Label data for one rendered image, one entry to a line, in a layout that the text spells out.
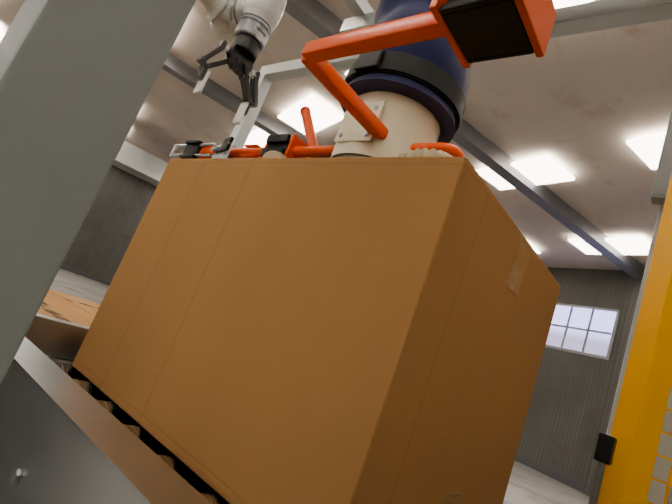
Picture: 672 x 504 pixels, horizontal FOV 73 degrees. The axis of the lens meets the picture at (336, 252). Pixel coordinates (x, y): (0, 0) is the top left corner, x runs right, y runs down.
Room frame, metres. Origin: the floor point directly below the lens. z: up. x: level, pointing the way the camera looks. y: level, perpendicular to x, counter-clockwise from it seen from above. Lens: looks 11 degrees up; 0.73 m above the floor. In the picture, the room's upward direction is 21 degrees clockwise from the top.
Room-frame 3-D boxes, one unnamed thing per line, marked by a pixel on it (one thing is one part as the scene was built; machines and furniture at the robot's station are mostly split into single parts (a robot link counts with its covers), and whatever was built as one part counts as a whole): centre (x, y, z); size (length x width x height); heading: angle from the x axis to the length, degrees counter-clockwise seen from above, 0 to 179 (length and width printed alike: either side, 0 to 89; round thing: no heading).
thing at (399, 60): (0.77, -0.01, 1.19); 0.23 x 0.23 x 0.04
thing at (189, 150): (1.10, 0.42, 1.08); 0.31 x 0.03 x 0.05; 47
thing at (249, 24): (1.15, 0.43, 1.45); 0.09 x 0.09 x 0.06
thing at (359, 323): (0.76, 0.00, 0.75); 0.60 x 0.40 x 0.40; 47
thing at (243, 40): (1.15, 0.43, 1.38); 0.08 x 0.07 x 0.09; 138
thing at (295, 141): (0.94, 0.17, 1.08); 0.10 x 0.08 x 0.06; 137
